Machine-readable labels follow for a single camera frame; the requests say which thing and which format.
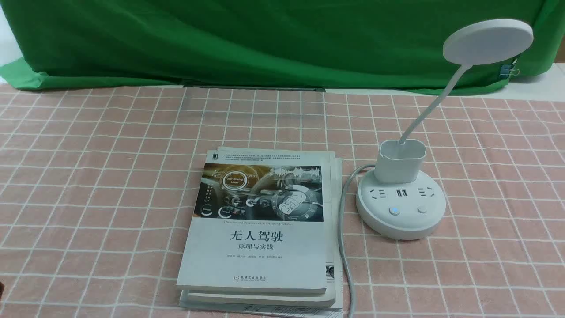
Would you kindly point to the white desk lamp with sockets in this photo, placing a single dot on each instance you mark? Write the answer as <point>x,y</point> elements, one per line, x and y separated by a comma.
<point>395,198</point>

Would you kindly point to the top self-driving vehicle book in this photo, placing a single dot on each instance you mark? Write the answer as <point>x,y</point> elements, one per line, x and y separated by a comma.
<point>260,247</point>

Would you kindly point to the green backdrop cloth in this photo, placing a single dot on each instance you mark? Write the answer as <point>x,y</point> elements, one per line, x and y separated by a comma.
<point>347,44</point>

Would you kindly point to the middle white book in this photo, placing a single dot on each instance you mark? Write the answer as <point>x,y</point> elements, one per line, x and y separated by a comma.
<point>265,299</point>

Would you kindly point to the bottom book with printed cover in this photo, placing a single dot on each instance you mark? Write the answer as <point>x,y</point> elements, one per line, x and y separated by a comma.
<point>336,265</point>

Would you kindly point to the pink checkered tablecloth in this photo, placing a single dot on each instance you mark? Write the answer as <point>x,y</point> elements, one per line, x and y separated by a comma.
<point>97,188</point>

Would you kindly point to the blue binder clip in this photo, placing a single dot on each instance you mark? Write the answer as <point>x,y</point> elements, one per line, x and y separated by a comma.
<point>509,70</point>

